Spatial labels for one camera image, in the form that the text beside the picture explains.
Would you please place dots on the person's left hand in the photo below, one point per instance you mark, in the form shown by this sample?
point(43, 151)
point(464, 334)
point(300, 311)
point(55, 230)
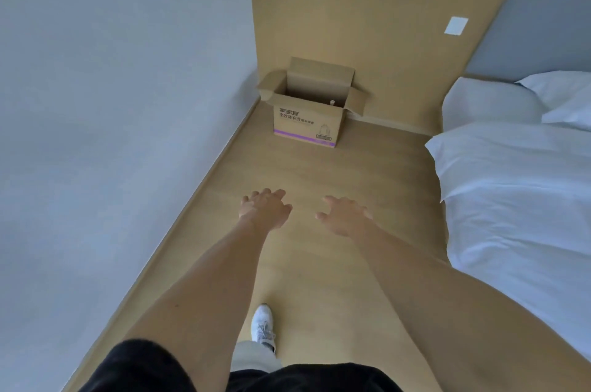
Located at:
point(265, 211)

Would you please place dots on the person's right hand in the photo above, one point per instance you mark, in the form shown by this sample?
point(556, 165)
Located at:
point(348, 218)

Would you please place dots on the brown cardboard box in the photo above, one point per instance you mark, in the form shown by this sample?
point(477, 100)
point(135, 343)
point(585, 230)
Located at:
point(304, 121)

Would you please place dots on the person's left forearm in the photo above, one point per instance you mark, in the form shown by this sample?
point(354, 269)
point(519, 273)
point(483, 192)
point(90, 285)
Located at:
point(208, 295)

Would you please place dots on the person's right forearm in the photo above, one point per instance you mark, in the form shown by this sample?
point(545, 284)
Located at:
point(461, 313)

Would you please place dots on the white sneaker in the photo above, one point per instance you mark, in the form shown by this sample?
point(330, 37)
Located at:
point(263, 324)

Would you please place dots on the light denim shorts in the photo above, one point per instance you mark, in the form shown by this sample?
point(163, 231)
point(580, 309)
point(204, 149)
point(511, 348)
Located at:
point(254, 357)

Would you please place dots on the white bed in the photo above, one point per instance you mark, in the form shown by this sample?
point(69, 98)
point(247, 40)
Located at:
point(521, 211)

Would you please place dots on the black t-shirt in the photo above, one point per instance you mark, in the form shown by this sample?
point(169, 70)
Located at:
point(138, 368)

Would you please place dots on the white pillow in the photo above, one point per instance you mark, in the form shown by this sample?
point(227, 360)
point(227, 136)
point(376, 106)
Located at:
point(563, 96)

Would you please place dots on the grey headboard panel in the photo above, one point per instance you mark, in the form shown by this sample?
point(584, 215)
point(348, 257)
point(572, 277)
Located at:
point(535, 31)

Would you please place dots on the white wall switch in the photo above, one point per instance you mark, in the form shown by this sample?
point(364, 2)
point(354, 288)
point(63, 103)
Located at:
point(456, 25)

